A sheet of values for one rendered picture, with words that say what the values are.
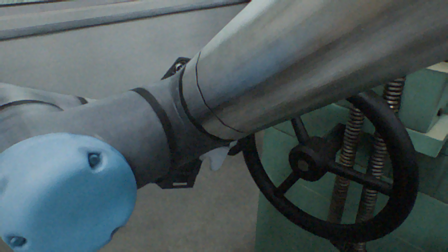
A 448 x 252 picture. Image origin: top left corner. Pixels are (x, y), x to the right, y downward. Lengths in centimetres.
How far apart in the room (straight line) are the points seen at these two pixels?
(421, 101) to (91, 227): 42
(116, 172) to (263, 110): 9
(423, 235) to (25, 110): 67
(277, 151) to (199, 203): 85
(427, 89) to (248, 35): 35
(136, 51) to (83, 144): 151
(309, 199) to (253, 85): 64
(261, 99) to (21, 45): 138
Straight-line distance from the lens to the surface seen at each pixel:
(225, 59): 18
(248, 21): 17
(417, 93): 48
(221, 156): 46
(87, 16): 156
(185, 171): 41
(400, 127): 41
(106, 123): 21
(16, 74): 152
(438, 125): 54
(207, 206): 154
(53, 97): 31
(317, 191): 77
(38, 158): 18
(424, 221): 69
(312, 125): 69
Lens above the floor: 109
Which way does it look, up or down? 30 degrees down
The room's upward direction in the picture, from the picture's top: straight up
